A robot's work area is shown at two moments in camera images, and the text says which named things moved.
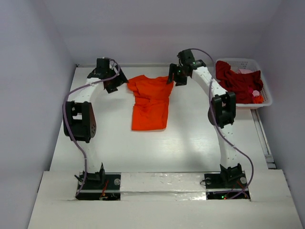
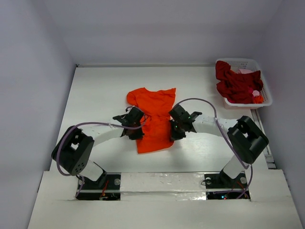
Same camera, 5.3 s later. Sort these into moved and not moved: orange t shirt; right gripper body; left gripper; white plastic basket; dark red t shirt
Moved: left gripper; right gripper body; orange t shirt
Not moved: white plastic basket; dark red t shirt
